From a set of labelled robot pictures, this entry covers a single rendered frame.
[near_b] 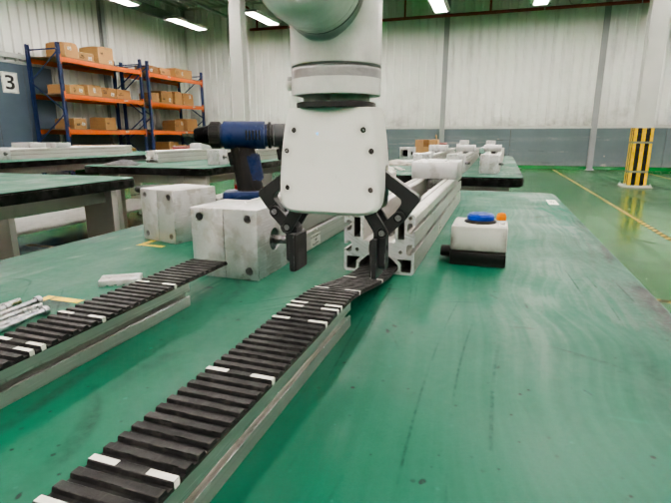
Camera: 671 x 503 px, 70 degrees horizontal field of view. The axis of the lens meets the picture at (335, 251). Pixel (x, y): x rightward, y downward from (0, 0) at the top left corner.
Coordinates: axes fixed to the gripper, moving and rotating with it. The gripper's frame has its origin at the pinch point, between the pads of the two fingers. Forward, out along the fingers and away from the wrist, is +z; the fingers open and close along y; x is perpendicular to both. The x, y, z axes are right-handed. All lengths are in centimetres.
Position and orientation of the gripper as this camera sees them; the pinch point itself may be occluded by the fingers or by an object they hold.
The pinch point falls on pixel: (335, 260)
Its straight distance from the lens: 49.5
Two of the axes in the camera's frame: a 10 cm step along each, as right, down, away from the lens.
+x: 3.2, -2.2, 9.2
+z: 0.0, 9.7, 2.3
